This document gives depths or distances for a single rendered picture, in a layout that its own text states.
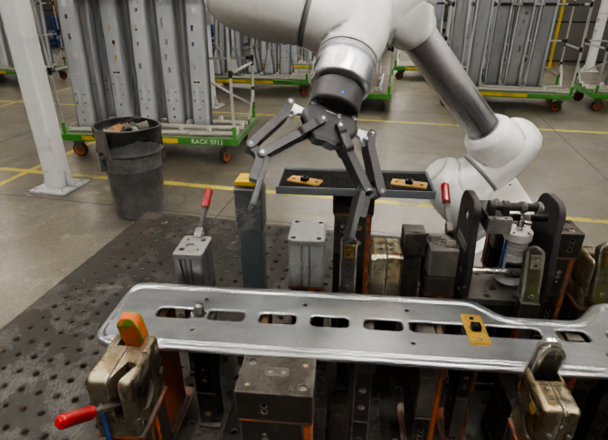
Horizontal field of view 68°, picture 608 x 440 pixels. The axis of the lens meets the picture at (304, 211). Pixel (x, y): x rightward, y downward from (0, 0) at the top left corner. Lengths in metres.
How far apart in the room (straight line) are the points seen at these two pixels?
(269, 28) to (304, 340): 0.53
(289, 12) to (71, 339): 1.09
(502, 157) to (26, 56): 3.68
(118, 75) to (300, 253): 4.61
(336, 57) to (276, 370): 0.48
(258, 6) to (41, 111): 3.76
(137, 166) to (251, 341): 2.77
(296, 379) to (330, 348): 0.12
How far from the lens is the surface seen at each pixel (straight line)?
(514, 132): 1.54
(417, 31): 1.29
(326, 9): 0.71
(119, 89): 5.43
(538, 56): 8.15
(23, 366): 1.43
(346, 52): 0.67
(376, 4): 0.73
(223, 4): 0.74
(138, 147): 3.46
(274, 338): 0.85
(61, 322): 1.53
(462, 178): 1.53
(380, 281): 0.98
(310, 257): 0.95
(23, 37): 4.31
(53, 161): 4.49
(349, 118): 0.65
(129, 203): 3.65
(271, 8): 0.71
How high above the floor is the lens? 1.56
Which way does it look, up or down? 25 degrees down
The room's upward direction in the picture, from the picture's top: straight up
